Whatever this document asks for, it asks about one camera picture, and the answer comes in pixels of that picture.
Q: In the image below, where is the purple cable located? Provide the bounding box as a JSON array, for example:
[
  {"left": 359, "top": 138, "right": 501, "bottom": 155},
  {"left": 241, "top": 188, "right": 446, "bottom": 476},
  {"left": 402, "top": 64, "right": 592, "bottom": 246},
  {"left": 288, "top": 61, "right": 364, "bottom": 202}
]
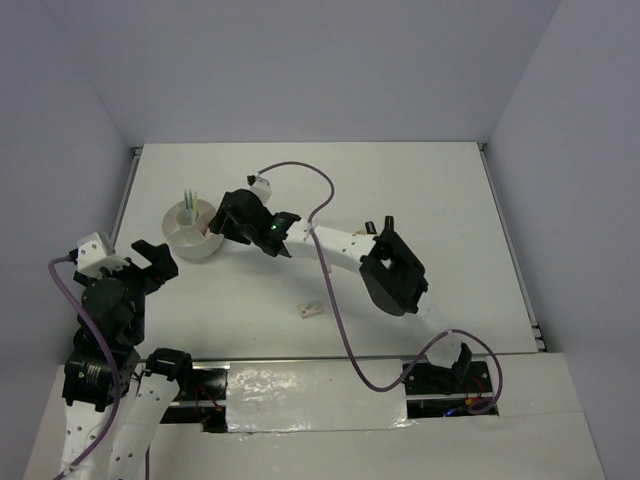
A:
[
  {"left": 254, "top": 162, "right": 505, "bottom": 416},
  {"left": 47, "top": 254, "right": 154, "bottom": 480}
]

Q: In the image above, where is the white staple box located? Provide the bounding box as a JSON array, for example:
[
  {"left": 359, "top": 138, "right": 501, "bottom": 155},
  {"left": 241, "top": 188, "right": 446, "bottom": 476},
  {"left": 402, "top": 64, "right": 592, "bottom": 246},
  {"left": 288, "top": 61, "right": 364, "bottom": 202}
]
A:
[{"left": 298, "top": 300, "right": 324, "bottom": 319}]

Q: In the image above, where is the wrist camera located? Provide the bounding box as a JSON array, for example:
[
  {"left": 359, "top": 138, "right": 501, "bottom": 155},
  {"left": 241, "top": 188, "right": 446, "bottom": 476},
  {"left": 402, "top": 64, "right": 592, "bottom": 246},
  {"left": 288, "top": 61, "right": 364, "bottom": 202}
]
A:
[
  {"left": 76, "top": 232, "right": 128, "bottom": 279},
  {"left": 247, "top": 174, "right": 272, "bottom": 205}
]

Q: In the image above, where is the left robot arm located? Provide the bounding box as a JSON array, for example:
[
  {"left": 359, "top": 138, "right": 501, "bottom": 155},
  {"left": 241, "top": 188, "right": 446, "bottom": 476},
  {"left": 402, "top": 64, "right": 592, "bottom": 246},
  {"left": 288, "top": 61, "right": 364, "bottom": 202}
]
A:
[{"left": 48, "top": 232, "right": 196, "bottom": 479}]

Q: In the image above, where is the blue capped black highlighter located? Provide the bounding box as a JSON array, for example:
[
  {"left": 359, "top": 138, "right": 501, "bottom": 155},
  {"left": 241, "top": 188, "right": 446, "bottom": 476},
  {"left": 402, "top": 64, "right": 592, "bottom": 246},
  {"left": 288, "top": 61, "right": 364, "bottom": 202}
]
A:
[{"left": 365, "top": 221, "right": 377, "bottom": 235}]

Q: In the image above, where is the pink capped black highlighter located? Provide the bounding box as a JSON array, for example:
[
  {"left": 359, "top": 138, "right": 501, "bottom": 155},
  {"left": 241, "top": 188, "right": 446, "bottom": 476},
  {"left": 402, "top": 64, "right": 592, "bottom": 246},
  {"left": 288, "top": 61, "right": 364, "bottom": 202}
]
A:
[{"left": 384, "top": 215, "right": 395, "bottom": 232}]

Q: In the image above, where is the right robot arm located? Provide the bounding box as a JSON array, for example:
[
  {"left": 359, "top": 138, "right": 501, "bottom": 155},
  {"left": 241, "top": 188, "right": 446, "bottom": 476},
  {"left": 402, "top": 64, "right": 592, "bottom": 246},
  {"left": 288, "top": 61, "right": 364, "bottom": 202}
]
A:
[{"left": 208, "top": 189, "right": 454, "bottom": 393}]

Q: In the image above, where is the white round container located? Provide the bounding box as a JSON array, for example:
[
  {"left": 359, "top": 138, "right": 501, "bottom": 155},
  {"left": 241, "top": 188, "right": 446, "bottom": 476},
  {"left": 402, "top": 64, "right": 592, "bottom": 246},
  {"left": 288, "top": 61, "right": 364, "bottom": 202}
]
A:
[{"left": 161, "top": 200, "right": 224, "bottom": 260}]

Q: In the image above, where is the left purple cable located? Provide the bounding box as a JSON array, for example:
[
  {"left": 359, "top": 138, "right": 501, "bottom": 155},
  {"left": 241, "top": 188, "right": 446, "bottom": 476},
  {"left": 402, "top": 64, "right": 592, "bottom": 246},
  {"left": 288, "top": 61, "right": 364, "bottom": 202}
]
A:
[{"left": 47, "top": 254, "right": 154, "bottom": 480}]

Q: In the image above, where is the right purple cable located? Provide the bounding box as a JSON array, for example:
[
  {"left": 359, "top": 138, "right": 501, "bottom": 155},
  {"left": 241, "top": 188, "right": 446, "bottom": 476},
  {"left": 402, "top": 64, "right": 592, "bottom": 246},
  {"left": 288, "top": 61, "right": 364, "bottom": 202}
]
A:
[{"left": 254, "top": 162, "right": 505, "bottom": 416}]

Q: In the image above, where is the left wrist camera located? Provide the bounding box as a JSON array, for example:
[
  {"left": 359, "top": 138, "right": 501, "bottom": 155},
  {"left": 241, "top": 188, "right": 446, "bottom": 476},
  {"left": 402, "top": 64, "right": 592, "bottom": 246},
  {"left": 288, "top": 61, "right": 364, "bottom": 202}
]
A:
[{"left": 76, "top": 232, "right": 128, "bottom": 279}]

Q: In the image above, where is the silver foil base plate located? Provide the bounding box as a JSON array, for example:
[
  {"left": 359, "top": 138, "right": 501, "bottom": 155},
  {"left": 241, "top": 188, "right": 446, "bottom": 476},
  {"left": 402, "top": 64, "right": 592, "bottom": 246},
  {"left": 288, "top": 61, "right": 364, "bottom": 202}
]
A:
[{"left": 226, "top": 360, "right": 408, "bottom": 433}]

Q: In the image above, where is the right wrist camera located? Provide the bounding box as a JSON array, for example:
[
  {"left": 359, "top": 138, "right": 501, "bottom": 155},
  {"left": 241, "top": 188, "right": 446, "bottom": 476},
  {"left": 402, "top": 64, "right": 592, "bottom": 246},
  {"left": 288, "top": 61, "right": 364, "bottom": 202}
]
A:
[{"left": 247, "top": 174, "right": 272, "bottom": 205}]

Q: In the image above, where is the yellow clear pen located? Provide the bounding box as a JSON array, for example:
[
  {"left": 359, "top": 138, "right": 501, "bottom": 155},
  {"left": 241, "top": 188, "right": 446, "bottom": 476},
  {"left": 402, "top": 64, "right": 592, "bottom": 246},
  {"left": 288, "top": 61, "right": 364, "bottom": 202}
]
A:
[{"left": 188, "top": 190, "right": 199, "bottom": 223}]

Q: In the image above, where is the black mounting rail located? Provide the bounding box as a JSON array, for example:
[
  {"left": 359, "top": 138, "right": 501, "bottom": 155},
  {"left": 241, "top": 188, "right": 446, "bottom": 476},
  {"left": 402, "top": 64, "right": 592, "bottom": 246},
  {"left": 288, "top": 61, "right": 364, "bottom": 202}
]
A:
[{"left": 160, "top": 361, "right": 493, "bottom": 434}]

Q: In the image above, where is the blue clear pen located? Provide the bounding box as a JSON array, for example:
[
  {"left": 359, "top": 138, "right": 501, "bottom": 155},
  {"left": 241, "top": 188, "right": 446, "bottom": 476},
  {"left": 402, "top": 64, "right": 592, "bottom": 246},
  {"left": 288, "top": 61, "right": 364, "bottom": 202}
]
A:
[{"left": 184, "top": 189, "right": 193, "bottom": 224}]

